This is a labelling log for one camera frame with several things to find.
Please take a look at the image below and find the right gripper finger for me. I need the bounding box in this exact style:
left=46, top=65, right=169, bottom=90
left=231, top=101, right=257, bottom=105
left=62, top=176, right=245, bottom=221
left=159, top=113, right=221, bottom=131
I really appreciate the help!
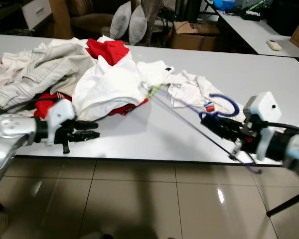
left=200, top=114, right=231, bottom=129
left=203, top=125, right=232, bottom=141

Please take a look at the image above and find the purple wire hanger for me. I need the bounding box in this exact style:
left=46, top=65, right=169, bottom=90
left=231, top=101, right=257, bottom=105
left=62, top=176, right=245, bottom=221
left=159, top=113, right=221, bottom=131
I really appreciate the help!
left=150, top=86, right=264, bottom=175

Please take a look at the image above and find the white shirt red blue print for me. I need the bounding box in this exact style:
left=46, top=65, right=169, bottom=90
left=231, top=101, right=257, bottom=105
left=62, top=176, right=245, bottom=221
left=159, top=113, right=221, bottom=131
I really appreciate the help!
left=167, top=70, right=240, bottom=113

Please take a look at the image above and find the red garment with white stripes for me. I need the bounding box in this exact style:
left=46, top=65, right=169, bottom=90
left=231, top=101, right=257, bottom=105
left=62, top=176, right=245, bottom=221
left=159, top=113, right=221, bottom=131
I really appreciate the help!
left=32, top=91, right=150, bottom=119

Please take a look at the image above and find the plain white T-shirt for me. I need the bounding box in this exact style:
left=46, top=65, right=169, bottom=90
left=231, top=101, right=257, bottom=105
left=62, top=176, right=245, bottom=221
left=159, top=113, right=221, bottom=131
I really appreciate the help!
left=72, top=52, right=175, bottom=121

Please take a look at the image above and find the beige denim jacket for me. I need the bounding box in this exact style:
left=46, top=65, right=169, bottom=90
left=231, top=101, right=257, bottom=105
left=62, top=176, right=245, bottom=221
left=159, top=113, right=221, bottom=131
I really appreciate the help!
left=0, top=42, right=100, bottom=111

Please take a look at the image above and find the plain red garment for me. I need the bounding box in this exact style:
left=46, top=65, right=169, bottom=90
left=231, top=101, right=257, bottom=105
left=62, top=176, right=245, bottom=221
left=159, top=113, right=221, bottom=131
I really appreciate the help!
left=86, top=38, right=131, bottom=65

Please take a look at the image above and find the black table leg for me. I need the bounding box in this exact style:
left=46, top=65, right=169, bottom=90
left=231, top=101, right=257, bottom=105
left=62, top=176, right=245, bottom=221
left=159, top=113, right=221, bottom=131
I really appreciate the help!
left=267, top=191, right=299, bottom=217

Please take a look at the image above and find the cream garment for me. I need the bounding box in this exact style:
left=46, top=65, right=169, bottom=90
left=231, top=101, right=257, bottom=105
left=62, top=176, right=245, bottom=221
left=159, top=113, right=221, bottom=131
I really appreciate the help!
left=0, top=37, right=95, bottom=100

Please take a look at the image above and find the small brown cardboard box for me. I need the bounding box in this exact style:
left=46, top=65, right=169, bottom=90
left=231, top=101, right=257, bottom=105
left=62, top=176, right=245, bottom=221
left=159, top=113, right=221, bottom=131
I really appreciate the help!
left=172, top=21, right=220, bottom=50

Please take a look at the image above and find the cream remote control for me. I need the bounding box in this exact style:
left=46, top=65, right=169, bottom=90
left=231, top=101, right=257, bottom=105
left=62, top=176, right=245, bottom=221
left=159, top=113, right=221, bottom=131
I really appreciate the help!
left=267, top=40, right=283, bottom=51

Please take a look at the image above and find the grey desk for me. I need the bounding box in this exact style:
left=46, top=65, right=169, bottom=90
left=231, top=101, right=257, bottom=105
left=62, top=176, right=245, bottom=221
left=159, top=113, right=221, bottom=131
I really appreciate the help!
left=214, top=7, right=299, bottom=59

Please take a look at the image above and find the brown armchair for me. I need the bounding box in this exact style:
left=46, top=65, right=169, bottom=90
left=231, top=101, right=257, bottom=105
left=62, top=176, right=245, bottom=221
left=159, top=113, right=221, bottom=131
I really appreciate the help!
left=55, top=0, right=120, bottom=40

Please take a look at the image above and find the grey pillow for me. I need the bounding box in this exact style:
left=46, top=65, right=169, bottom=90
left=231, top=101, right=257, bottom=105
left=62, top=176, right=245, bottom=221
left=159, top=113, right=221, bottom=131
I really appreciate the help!
left=109, top=1, right=133, bottom=40
left=129, top=5, right=149, bottom=45

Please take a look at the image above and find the blue plastic object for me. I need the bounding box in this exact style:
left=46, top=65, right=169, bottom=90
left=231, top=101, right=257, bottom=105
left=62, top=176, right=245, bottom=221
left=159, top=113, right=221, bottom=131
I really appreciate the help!
left=213, top=0, right=237, bottom=10

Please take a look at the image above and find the white drawer cabinet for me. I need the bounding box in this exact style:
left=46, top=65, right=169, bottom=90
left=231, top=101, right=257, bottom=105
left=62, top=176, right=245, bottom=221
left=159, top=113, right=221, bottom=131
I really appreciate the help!
left=21, top=0, right=53, bottom=29

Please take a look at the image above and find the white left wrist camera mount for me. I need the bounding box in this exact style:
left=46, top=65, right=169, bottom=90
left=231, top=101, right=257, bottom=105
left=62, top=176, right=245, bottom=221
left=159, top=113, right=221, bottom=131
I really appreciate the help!
left=47, top=99, right=78, bottom=146

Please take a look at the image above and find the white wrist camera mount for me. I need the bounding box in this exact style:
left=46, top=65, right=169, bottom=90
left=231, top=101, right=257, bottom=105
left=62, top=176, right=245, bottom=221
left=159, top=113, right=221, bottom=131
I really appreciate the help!
left=243, top=92, right=282, bottom=161
left=47, top=99, right=78, bottom=146

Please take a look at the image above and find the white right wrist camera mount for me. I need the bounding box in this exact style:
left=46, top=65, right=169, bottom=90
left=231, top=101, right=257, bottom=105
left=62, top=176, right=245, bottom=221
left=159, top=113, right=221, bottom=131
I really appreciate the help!
left=243, top=92, right=282, bottom=161

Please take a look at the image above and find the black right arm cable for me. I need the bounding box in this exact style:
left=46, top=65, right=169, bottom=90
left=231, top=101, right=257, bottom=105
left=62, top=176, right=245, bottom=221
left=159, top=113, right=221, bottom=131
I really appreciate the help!
left=277, top=122, right=299, bottom=135

